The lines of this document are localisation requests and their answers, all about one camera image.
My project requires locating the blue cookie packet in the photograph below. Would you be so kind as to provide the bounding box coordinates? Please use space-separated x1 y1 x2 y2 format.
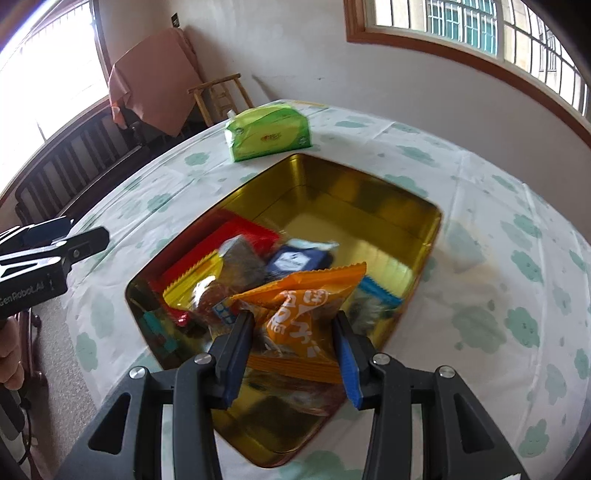
344 275 404 333

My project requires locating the red snack packet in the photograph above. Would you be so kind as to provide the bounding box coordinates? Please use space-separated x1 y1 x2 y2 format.
161 219 283 296

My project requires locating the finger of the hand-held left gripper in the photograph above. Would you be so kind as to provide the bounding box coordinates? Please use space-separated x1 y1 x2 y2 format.
25 226 111 274
0 216 75 259

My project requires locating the wooden chair with orange cloth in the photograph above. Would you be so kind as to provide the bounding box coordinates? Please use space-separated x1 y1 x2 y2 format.
107 28 201 138

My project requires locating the green tissue pack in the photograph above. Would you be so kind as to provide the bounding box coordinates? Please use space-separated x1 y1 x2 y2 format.
224 104 312 163

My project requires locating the wooden framed window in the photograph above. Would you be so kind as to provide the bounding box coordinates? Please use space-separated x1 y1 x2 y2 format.
344 0 591 134

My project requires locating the dark blue soda cracker packet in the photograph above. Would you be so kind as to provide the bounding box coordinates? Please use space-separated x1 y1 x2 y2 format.
265 237 340 282

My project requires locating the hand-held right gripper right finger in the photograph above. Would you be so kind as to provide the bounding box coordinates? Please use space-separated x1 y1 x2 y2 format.
331 311 532 480

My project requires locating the gold tin box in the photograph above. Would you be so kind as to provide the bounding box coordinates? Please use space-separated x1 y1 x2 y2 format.
126 154 443 469

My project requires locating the bright side window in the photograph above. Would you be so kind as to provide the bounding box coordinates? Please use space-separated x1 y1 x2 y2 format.
0 0 109 185

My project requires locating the dark wooden bench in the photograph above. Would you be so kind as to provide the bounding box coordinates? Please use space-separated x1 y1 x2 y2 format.
0 99 185 232

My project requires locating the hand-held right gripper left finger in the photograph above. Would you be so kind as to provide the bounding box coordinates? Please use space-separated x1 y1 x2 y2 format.
60 311 256 480

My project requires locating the dark green cake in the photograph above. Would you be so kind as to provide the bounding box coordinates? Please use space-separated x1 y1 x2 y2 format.
217 234 269 287

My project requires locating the yellow cake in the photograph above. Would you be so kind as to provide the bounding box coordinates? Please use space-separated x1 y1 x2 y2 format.
163 251 241 330

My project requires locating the orange snack packet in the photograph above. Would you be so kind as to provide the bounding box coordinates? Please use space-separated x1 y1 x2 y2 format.
228 261 368 385

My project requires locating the person's left hand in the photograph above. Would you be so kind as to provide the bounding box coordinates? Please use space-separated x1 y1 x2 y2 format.
0 316 25 393

